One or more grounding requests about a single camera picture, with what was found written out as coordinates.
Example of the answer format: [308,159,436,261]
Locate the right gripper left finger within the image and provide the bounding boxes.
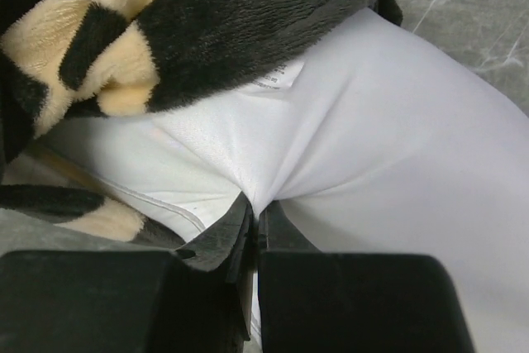
[1,195,253,352]

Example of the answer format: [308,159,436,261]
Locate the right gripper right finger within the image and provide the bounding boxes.
[258,202,474,353]

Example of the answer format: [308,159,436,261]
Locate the white pillow insert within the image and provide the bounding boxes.
[5,10,528,352]

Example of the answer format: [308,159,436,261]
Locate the black floral plush pillowcase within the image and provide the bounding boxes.
[0,0,404,246]

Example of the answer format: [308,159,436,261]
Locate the white pillow care label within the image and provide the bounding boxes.
[240,60,305,93]

